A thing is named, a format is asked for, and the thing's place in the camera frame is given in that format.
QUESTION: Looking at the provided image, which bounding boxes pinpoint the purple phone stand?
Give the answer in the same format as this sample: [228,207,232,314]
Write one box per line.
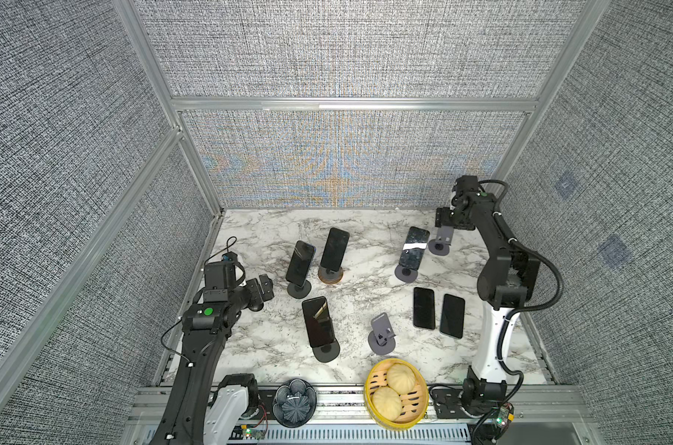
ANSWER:
[427,225,454,257]
[367,313,397,356]

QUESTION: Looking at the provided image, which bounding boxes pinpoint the phone with reflective screen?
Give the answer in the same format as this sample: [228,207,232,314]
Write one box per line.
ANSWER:
[399,226,430,270]

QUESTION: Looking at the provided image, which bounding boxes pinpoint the green edged phone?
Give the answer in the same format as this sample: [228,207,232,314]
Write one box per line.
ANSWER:
[439,294,466,339]

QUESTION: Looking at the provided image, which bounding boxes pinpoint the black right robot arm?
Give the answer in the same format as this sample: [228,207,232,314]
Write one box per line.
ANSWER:
[436,175,540,416]

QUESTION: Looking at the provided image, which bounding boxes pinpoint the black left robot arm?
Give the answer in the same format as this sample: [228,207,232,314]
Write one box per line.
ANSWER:
[151,274,274,444]

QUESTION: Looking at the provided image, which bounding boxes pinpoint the dark grey round phone stand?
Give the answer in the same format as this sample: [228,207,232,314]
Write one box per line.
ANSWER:
[287,280,311,300]

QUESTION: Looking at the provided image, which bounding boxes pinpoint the wooden base phone stand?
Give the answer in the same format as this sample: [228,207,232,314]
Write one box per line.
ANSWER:
[318,267,344,285]

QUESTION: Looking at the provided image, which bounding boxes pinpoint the purple stand back right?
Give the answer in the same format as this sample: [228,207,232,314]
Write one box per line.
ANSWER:
[395,264,419,284]

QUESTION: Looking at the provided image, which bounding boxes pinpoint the phone on wooden stand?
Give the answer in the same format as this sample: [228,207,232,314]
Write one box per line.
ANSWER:
[320,227,350,272]

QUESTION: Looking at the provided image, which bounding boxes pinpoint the dark front phone stand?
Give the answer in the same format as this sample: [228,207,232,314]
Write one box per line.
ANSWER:
[312,340,341,363]

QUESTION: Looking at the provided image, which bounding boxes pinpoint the purple front phone stand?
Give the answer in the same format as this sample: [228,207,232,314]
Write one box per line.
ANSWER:
[367,313,397,356]

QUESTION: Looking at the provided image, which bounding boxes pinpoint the dark flower shaped dish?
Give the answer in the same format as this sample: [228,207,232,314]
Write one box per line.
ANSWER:
[273,378,317,428]

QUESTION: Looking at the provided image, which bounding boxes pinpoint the upper steamed bun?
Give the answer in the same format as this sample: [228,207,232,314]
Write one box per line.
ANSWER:
[386,363,417,395]

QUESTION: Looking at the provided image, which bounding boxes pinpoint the steamed bun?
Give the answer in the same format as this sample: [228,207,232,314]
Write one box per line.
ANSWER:
[372,387,402,421]
[386,363,417,395]

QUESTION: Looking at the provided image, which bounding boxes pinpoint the lower steamed bun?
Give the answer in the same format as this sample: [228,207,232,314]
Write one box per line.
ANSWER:
[372,387,402,421]

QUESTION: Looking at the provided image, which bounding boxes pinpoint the bamboo steamer basket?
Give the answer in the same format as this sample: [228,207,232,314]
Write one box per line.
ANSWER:
[363,358,429,430]

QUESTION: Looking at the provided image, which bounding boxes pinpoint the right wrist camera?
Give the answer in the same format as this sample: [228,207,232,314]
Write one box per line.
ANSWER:
[451,175,481,207]

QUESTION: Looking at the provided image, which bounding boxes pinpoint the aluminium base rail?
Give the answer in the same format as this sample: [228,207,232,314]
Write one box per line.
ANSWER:
[121,383,599,445]

